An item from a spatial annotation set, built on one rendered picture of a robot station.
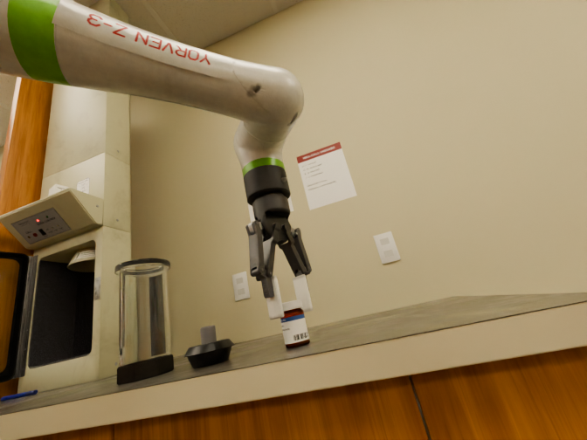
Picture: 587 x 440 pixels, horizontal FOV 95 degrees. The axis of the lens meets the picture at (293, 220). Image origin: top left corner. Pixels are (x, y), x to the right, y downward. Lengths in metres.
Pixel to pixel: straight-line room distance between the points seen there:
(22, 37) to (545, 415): 0.75
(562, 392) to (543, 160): 1.00
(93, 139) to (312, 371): 1.20
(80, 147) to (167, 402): 1.10
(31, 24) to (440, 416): 0.68
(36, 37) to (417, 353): 0.61
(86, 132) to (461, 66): 1.58
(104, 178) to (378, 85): 1.21
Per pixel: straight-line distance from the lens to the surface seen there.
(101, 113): 1.40
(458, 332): 0.37
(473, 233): 1.17
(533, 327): 0.39
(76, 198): 1.10
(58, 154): 1.47
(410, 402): 0.41
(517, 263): 1.19
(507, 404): 0.43
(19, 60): 0.55
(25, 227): 1.29
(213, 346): 0.54
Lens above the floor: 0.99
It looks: 19 degrees up
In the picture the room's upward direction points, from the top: 13 degrees counter-clockwise
